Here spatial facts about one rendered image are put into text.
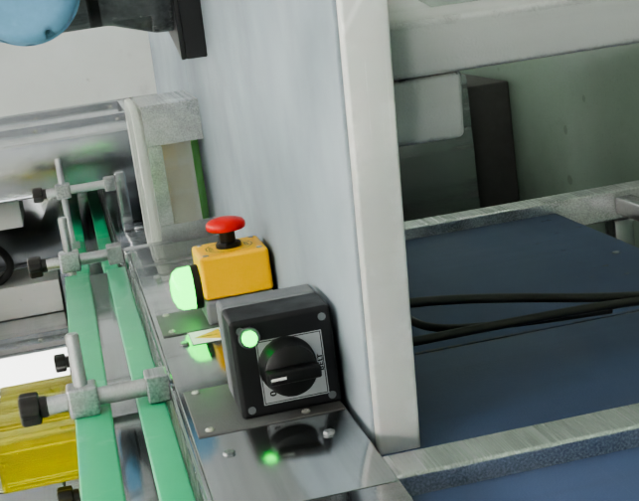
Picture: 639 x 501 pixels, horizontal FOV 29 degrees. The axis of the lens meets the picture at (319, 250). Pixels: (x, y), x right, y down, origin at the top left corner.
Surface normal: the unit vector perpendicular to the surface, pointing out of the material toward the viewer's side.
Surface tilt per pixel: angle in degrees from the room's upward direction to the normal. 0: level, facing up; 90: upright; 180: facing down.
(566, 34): 90
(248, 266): 90
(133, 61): 90
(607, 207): 90
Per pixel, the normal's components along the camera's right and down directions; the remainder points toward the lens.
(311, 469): -0.13, -0.97
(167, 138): 0.21, 0.19
